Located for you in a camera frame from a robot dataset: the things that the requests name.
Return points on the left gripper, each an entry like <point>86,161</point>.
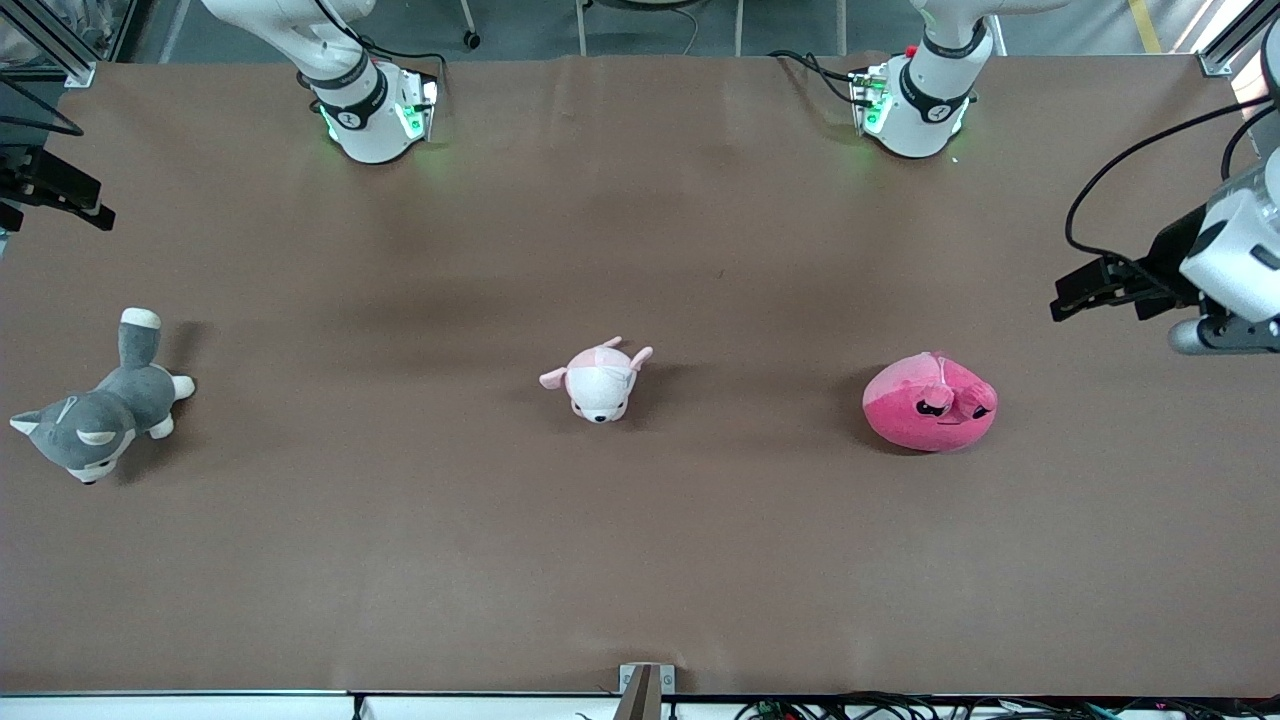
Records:
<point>1172,255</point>

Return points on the round hot pink plush toy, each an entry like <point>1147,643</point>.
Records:
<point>915,422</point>

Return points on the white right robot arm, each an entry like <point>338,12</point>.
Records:
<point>370,130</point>

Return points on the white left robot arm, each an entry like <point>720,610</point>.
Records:
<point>920,120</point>

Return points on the grey white husky plush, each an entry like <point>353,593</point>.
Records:
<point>100,415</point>

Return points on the thin metal leg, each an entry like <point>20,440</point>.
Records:
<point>740,30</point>
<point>582,30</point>
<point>842,30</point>

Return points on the chair leg with caster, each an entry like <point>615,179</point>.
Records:
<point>470,40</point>

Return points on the light pink white puppy plush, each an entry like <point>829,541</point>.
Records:
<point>600,385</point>

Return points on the brown table cover sheet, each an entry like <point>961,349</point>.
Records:
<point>640,560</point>

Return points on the aluminium frame post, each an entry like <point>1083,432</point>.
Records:
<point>1225,55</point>
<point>62,52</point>

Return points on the white table edge rail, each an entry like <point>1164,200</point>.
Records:
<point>200,708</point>

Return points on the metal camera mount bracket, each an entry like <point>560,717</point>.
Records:
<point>645,692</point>

